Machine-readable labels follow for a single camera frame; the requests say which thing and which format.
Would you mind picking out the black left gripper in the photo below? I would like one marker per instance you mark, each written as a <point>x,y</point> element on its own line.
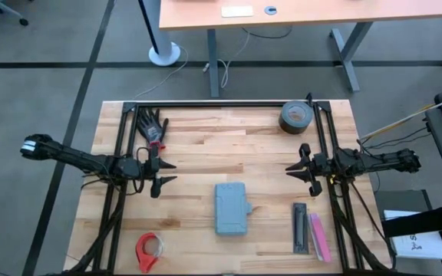
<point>152,168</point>

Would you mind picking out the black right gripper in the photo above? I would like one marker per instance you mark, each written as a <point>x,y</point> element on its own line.
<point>318,166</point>

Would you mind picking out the grey plastic tool case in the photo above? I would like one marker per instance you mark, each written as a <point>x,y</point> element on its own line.
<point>230,209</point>

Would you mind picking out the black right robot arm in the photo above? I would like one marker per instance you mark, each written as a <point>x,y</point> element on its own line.
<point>378,161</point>

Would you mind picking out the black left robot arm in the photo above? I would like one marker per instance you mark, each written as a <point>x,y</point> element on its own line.
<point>75,157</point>

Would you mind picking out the yellow tag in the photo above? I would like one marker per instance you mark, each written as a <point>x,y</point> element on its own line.
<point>333,179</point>

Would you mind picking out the black box on table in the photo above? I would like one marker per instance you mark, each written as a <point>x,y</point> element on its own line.
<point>295,117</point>

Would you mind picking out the grey flat insert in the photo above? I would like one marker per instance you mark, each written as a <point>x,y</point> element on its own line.
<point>301,230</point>

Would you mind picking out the pink flat pad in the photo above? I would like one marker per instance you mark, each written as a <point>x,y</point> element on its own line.
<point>320,241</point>

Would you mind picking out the red tape dispenser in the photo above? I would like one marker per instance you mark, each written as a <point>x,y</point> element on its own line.
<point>144,264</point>

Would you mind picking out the yellow rod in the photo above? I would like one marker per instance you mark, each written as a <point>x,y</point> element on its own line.
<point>397,122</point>

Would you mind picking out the white paper sheet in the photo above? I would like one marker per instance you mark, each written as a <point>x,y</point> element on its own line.
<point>420,241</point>

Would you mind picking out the grey pole with round base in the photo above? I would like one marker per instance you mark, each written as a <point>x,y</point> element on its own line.
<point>159,30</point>

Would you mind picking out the wooden desk with grey legs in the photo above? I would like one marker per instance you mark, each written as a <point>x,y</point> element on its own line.
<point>320,13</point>

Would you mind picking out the office chair base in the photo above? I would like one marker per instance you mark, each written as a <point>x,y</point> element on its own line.
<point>23,22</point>

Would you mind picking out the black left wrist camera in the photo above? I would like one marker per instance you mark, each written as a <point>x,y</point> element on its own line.
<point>156,191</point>

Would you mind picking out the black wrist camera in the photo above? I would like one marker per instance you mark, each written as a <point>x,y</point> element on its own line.
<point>315,188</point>
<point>156,191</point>

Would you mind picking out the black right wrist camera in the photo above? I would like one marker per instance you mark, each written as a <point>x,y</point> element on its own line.
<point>315,188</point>

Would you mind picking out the black aluminium table frame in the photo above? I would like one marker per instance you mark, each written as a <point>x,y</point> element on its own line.
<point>225,104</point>

